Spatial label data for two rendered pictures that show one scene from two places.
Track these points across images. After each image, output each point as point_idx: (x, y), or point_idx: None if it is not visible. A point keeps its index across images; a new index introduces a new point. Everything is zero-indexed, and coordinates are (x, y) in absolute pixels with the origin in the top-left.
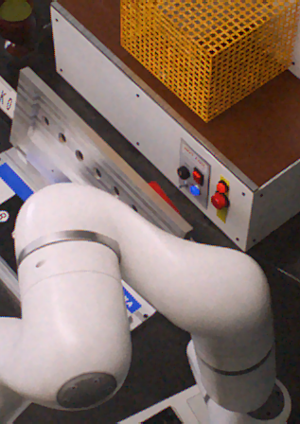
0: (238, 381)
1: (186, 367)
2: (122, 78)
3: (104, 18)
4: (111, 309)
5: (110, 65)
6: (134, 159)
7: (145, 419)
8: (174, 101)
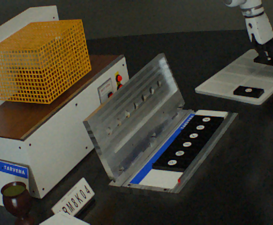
0: None
1: (209, 101)
2: (67, 109)
3: (27, 121)
4: None
5: (60, 113)
6: (93, 156)
7: (244, 93)
8: (79, 85)
